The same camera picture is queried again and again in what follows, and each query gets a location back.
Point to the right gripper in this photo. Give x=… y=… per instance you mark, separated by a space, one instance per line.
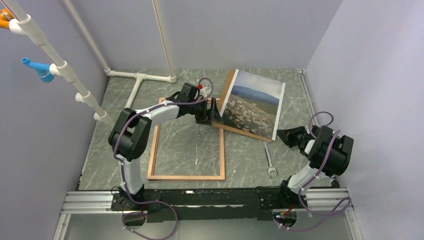
x=287 y=135

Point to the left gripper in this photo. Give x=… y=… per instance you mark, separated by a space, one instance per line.
x=209 y=116

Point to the brown backing board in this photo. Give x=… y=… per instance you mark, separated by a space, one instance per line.
x=229 y=82

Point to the landscape photo print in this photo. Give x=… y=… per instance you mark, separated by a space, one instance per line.
x=254 y=104

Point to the wooden picture frame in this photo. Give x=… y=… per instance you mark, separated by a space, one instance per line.
x=153 y=156

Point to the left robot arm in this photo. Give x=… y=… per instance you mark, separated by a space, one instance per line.
x=130 y=134

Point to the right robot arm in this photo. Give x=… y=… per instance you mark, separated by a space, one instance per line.
x=328 y=155

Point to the silver wrench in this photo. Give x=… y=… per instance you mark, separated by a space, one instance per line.
x=270 y=168

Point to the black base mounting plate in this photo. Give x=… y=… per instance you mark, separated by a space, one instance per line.
x=205 y=204

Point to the blue pipe fitting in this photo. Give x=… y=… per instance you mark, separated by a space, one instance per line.
x=42 y=70

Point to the white PVC pipe stand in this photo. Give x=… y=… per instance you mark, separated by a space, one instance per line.
x=25 y=25

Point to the orange pipe fitting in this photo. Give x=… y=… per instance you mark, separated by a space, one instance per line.
x=5 y=18

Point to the aluminium rail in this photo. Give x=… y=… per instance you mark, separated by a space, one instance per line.
x=98 y=202

